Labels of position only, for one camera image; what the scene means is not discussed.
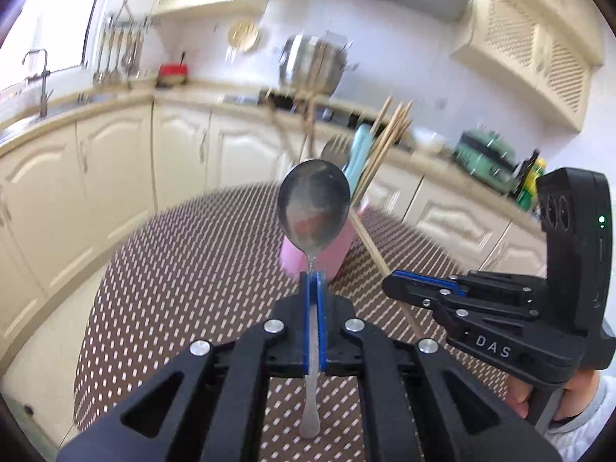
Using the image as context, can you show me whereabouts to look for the cream lower cabinets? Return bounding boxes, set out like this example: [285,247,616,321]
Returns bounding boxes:
[0,101,549,347]

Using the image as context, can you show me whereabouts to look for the large cream lattice cabinet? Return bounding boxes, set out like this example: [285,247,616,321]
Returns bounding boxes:
[450,0,604,131]

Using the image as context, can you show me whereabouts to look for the metal faucet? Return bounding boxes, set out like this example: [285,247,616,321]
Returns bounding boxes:
[22,49,51,119]

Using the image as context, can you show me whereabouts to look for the person's right hand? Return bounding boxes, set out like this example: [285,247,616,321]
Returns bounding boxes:
[503,370,602,427]

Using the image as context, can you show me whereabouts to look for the white bowl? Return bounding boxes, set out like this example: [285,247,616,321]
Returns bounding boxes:
[411,127,448,155]

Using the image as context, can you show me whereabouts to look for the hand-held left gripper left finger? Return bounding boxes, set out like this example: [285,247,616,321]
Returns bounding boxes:
[55,272,318,462]

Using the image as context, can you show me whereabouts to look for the metal spoon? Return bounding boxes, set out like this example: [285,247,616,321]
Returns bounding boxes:
[276,159,352,439]

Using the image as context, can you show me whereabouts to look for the person's right forearm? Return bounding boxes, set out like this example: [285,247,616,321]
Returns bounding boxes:
[549,370,616,453]

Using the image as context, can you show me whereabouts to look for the kitchen window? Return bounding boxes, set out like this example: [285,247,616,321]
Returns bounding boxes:
[0,0,114,92]

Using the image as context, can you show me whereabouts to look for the metal fork blue handle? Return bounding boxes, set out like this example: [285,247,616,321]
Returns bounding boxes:
[343,124,373,198]

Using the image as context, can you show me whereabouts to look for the hanging metal skimmer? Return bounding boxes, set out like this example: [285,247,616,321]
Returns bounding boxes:
[120,24,136,78]

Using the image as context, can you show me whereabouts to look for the green electric cooker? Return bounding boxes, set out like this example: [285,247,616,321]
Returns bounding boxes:
[452,127,521,196]

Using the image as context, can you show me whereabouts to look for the metal wall utensil rack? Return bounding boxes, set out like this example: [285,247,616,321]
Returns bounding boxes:
[99,0,152,30]

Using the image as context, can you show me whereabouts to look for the cream hanging colander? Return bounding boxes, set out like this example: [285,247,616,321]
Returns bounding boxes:
[226,18,263,53]

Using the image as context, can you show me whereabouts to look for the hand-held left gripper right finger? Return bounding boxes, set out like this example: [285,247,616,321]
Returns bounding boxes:
[315,271,564,462]

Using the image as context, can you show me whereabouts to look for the stainless steel steamer pot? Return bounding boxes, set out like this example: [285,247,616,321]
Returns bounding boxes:
[278,31,359,97]

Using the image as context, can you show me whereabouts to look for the steel sink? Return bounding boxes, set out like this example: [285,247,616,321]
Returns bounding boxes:
[29,92,121,116]

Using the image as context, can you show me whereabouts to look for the wooden chopsticks in cup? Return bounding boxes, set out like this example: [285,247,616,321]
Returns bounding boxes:
[365,101,413,189]

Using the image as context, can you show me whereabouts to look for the black gas stove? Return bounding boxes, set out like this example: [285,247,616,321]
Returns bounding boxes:
[224,87,386,131]

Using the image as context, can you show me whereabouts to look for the brown polka dot tablecloth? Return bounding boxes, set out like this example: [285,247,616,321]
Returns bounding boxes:
[72,182,530,444]

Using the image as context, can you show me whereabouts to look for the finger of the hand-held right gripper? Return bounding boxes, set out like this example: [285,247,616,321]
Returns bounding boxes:
[402,293,537,323]
[382,271,530,299]

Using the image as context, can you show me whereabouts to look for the red container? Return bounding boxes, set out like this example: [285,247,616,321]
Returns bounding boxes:
[158,62,189,88]

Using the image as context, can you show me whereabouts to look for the pink paper cup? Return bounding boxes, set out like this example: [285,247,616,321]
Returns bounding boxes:
[279,221,358,284]

